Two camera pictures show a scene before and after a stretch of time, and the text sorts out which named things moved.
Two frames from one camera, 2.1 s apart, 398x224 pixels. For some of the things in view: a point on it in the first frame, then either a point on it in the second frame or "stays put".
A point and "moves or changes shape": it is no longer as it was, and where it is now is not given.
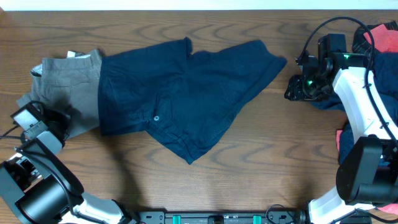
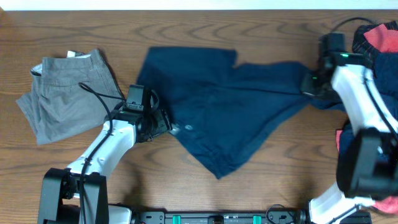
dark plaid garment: [361, 42] stays put
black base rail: [272, 216] stays put
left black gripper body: [58, 121] → [155, 125]
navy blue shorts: [191, 98] moves or changes shape
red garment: [383, 41] stays put
